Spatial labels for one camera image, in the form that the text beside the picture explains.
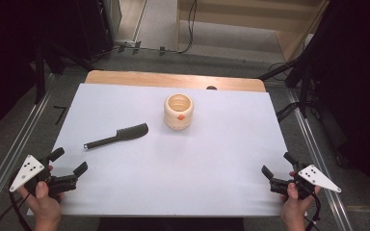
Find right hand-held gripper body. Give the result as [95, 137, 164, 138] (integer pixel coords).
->
[269, 164, 342, 200]

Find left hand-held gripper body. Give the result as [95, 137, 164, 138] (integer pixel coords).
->
[9, 154, 79, 200]

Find black comb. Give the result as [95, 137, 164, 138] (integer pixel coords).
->
[83, 122, 149, 150]

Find cream ribbed cup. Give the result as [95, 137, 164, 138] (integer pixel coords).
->
[163, 92, 195, 131]

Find person's right hand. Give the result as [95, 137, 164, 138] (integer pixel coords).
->
[279, 171, 322, 225]

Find person's left hand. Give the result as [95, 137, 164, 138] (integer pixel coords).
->
[16, 165, 65, 225]

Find black tripod stand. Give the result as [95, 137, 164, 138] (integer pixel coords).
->
[32, 38, 94, 106]
[257, 47, 317, 119]

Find white board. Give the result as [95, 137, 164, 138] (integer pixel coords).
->
[27, 83, 308, 218]

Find wooden table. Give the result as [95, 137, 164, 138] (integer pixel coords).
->
[84, 69, 267, 93]

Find black cabinet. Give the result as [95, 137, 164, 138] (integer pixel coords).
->
[76, 0, 116, 62]

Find light wooden shelf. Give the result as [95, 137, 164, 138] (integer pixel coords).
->
[175, 0, 331, 64]

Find metal floor rail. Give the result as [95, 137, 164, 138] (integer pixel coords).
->
[0, 72, 58, 224]
[284, 88, 355, 231]

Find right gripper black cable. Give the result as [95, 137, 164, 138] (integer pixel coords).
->
[303, 192, 323, 231]

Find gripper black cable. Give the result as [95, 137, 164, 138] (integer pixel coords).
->
[303, 192, 323, 231]
[0, 174, 35, 231]

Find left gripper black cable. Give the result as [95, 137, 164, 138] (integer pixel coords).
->
[0, 174, 35, 231]

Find black floor cables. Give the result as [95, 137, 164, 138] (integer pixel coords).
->
[275, 101, 301, 123]

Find hanging black cable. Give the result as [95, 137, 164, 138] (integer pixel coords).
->
[176, 0, 198, 55]

